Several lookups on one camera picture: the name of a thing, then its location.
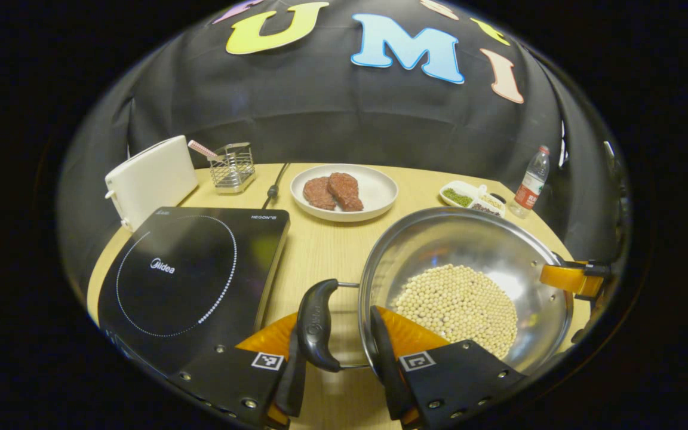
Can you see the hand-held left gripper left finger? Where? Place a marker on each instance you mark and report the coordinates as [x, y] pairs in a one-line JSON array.
[[293, 388]]

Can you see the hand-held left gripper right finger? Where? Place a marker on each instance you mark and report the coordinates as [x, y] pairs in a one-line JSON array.
[[383, 370]]

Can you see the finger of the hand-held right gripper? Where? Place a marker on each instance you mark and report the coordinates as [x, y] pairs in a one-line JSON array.
[[565, 278]]

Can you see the stainless steel pot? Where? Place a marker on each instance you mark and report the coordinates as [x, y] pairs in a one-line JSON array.
[[469, 245]]

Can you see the black induction cooktop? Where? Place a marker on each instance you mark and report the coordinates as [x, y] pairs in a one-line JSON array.
[[200, 286]]

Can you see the clear plastic water bottle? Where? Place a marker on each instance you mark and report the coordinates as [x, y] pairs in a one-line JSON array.
[[529, 191]]

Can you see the pile of soybeans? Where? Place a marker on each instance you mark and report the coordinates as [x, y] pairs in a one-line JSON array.
[[457, 304]]

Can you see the small black round lid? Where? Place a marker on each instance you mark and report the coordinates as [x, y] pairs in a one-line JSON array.
[[499, 197]]

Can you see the white divided bean dish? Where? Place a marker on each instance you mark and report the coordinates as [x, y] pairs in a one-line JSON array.
[[460, 192]]

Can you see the white round plate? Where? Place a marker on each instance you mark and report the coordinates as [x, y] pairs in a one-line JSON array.
[[377, 191]]

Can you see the red meat patty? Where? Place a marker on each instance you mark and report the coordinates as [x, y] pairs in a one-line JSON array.
[[318, 194], [347, 191]]

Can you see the white toaster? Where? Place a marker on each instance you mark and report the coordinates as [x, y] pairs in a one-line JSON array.
[[153, 179]]

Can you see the pink striped stick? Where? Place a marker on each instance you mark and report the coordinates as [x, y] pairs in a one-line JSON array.
[[200, 149]]

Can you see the black backdrop cloth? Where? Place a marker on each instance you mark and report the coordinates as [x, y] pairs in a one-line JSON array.
[[320, 119]]

